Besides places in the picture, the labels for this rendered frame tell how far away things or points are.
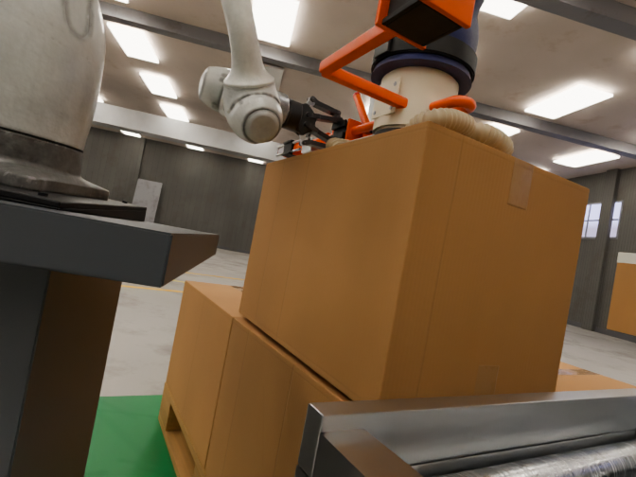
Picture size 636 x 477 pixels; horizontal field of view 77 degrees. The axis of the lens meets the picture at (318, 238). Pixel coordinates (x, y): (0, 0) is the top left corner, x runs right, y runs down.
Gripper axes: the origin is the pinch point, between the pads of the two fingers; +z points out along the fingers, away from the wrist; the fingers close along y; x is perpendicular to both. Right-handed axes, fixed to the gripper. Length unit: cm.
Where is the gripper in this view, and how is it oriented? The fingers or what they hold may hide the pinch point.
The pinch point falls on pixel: (347, 136)
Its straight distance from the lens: 115.7
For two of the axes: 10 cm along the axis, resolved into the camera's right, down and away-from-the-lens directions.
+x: 5.0, 0.7, -8.7
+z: 8.5, 1.7, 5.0
